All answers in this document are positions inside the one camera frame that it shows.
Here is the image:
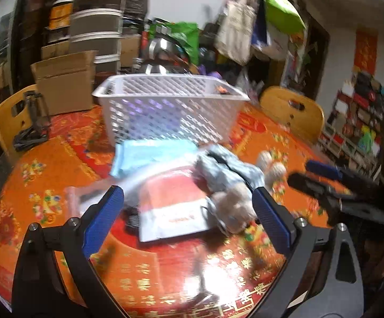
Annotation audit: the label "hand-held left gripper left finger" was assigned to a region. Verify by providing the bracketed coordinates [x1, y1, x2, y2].
[11, 185, 129, 318]

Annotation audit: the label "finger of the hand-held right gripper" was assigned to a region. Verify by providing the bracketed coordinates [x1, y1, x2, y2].
[305, 160, 383, 189]
[287, 172, 384, 226]

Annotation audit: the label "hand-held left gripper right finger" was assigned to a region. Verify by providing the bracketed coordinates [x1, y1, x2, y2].
[252, 187, 365, 318]

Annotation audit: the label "grey and beige plush toy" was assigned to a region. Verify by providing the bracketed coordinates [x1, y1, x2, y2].
[194, 144, 287, 234]

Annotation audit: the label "light blue wipes pack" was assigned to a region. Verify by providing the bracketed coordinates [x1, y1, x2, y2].
[109, 139, 196, 178]

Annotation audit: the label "red and white packet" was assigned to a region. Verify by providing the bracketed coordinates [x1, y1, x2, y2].
[138, 169, 221, 242]

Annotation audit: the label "white perforated plastic basket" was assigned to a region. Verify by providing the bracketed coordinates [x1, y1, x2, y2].
[91, 74, 250, 148]

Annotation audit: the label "clear plastic bag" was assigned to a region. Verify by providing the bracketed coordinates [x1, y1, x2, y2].
[64, 172, 146, 229]

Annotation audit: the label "shelf of colourful boxes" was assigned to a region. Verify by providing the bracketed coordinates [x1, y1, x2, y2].
[318, 71, 384, 179]

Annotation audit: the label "orange floral tablecloth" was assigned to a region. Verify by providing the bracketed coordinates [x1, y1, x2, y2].
[0, 103, 378, 318]

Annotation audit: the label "large open cardboard box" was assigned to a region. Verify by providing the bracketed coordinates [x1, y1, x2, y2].
[30, 50, 99, 116]

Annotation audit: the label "white and blue shopping bag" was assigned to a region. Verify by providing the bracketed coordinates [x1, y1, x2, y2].
[252, 7, 290, 61]

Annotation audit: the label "small cardboard box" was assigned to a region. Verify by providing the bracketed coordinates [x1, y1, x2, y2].
[121, 36, 142, 68]

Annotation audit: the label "beige tote bag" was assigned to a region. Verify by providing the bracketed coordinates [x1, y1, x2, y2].
[215, 0, 259, 67]

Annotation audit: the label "bright green hanging bag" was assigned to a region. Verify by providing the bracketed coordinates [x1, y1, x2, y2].
[258, 0, 307, 35]

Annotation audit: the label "metal pot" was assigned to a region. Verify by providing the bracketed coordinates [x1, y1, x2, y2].
[136, 38, 193, 75]

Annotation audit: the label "green plastic bag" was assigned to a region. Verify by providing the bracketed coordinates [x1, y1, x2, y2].
[165, 21, 201, 67]

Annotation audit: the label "black straps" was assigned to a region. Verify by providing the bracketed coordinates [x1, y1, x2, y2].
[13, 91, 51, 153]

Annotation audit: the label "red wall poster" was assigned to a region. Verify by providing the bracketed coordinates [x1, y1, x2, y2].
[354, 30, 378, 75]

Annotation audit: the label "wooden chair with black straps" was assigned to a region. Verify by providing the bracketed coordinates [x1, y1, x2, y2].
[0, 84, 51, 160]

